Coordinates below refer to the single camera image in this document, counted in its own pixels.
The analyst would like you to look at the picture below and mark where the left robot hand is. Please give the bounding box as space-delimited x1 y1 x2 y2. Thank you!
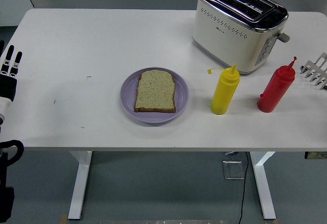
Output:
0 40 23 116

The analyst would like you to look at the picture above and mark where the red squeeze bottle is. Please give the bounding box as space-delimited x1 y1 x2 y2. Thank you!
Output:
257 56 298 113

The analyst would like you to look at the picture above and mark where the bread slice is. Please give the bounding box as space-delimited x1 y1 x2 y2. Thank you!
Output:
134 69 177 113

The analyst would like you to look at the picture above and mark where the white appliance cabinet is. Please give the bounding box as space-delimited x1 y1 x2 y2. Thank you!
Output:
0 0 35 27

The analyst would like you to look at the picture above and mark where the white table leg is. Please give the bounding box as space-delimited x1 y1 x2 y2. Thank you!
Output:
249 151 276 220
67 151 93 220

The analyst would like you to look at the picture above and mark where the purple plate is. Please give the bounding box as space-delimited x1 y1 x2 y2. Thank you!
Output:
120 67 190 124

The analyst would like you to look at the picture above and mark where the yellow squeeze bottle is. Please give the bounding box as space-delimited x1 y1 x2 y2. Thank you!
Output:
207 63 241 115

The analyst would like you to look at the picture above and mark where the cream and chrome toaster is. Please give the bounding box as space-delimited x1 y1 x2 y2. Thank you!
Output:
192 0 291 76

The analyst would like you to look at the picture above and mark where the clear plastic floor box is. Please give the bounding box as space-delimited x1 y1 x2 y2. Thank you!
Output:
222 160 246 180

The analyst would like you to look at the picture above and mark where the silver metal rack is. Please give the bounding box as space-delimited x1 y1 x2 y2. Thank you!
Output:
299 52 327 91

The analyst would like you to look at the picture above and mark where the table control panel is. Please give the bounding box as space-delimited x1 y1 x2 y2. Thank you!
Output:
305 152 327 160

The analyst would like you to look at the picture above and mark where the black cable under table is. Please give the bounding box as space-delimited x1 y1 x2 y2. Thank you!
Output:
237 152 250 224

